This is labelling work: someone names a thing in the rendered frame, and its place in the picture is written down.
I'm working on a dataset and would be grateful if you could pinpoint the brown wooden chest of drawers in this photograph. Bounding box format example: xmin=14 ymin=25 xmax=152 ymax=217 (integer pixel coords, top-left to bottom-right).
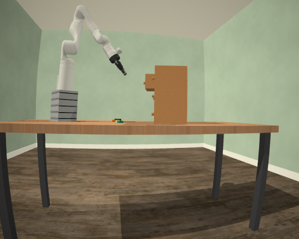
xmin=154 ymin=65 xmax=187 ymax=124

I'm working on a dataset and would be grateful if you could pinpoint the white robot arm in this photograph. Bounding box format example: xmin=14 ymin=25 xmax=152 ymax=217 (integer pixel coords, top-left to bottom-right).
xmin=56 ymin=5 xmax=122 ymax=91

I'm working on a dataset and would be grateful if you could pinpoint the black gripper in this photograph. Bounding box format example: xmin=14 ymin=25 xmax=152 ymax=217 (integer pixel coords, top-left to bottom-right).
xmin=109 ymin=54 xmax=126 ymax=76

